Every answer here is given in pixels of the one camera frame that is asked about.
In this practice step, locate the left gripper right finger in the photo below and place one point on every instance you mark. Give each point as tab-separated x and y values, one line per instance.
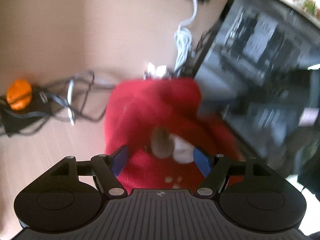
215	172

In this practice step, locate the orange round object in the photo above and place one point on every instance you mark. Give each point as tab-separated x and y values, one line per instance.
19	94

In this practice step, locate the right computer monitor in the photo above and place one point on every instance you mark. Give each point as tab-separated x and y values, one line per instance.
259	69

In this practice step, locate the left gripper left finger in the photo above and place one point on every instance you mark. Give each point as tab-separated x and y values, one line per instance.
107	169

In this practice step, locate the crumpled white tissue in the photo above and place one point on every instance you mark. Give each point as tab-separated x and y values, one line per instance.
155	72

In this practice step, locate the red fleece hooded jacket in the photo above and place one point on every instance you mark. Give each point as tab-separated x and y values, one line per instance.
157	121

